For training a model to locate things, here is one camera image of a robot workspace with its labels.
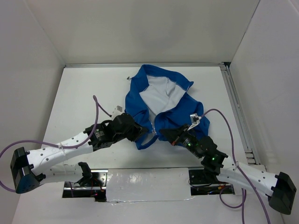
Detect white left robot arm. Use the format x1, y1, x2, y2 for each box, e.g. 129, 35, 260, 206
10, 113, 148, 194

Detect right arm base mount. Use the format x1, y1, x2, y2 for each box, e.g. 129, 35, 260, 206
188, 168, 234, 196

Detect blue jacket with white lining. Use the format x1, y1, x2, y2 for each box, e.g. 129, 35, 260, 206
125, 64, 204, 150

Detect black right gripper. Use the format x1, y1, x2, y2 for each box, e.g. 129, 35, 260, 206
159, 123, 202, 158

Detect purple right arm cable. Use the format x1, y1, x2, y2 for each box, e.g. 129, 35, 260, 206
200, 108, 271, 224

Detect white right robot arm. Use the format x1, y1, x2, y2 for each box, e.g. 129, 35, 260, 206
160, 126, 297, 215

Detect aluminium table edge rail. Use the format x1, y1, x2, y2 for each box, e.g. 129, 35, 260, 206
65, 62, 231, 68

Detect aluminium right side rail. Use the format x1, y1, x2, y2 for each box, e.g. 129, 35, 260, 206
221, 62, 261, 165

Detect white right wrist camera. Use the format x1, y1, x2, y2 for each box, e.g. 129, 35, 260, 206
188, 113, 202, 130

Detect white taped cover panel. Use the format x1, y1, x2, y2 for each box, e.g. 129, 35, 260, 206
106, 168, 192, 203

